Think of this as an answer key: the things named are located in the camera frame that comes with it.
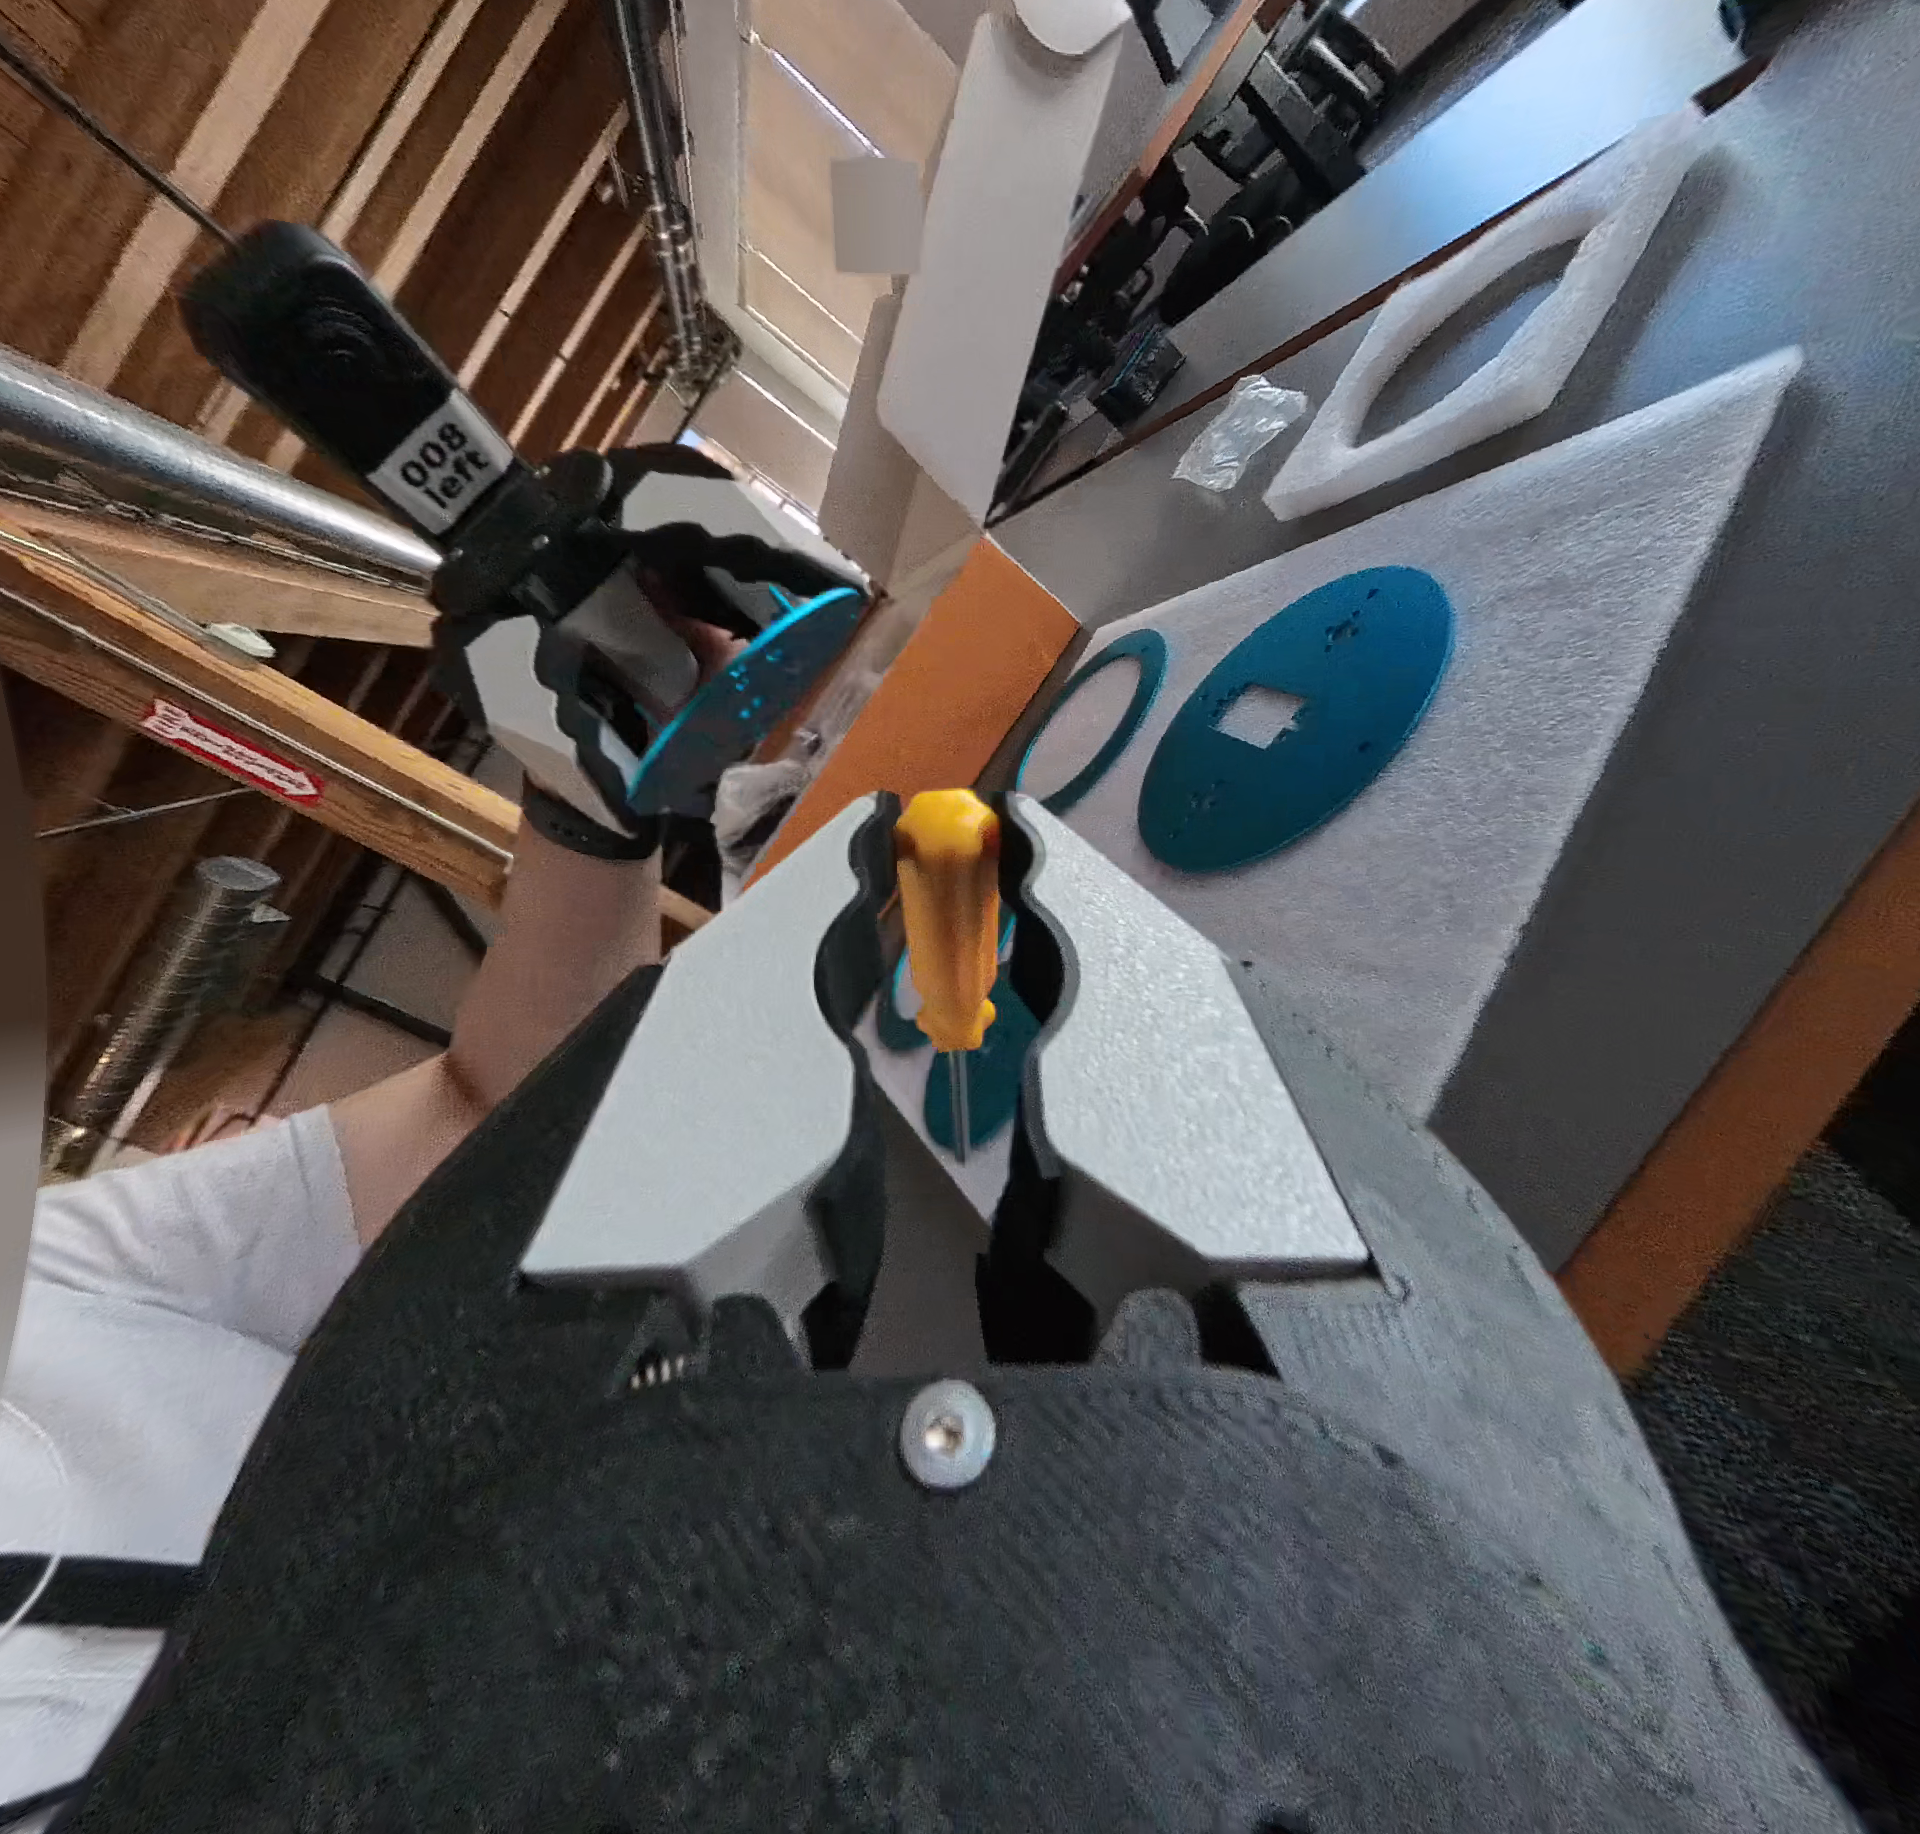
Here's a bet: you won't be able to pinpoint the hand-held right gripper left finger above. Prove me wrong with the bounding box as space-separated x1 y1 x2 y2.
518 793 895 1348

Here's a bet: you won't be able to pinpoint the teal disc with rectangular hole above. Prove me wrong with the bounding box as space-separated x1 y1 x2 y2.
1136 563 1460 876

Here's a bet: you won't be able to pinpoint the clear plastic bag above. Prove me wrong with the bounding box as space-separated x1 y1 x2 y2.
1170 375 1312 496

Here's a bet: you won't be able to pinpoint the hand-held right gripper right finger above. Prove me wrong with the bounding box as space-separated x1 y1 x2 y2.
1002 792 1385 1292

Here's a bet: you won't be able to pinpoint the black strap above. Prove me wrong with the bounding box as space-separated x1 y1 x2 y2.
0 1552 204 1628

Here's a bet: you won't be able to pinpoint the person's left forearm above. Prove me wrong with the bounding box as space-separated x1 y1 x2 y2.
326 821 668 1248

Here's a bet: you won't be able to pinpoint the person's white shirt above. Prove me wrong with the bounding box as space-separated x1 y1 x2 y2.
0 1106 370 1834

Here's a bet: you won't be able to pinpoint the white foam sheet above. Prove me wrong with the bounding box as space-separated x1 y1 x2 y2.
854 345 1805 1228

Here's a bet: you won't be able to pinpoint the corrugated metal duct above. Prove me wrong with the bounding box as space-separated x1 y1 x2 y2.
52 855 294 1169

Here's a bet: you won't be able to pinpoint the dark grey desk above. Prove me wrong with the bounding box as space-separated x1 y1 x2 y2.
735 11 1920 1378

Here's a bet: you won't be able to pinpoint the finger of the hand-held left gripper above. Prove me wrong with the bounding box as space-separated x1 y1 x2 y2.
457 600 644 837
616 469 875 619

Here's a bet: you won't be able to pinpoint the small blue round plate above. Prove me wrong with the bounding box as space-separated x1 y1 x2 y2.
619 587 875 818

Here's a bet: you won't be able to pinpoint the person's left hand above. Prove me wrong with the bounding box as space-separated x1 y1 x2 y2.
601 610 751 777

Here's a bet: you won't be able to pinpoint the white foam frame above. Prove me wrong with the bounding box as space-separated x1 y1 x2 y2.
1260 105 1714 521

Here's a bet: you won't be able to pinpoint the blue metal ring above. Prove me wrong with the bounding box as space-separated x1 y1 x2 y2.
1009 627 1170 816

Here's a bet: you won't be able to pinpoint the yellow handled screwdriver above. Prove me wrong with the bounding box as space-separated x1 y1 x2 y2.
892 787 1003 1163

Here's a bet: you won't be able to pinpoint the red and white sign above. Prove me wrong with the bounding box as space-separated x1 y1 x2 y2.
138 693 326 810

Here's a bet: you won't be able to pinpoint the metal conduit pipes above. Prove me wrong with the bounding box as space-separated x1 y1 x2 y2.
588 0 743 402

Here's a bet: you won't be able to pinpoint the wood edged grey table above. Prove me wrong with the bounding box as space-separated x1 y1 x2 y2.
1021 0 1780 508

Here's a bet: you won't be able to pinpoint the shiny silver duct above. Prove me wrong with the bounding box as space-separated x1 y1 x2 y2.
0 345 452 592

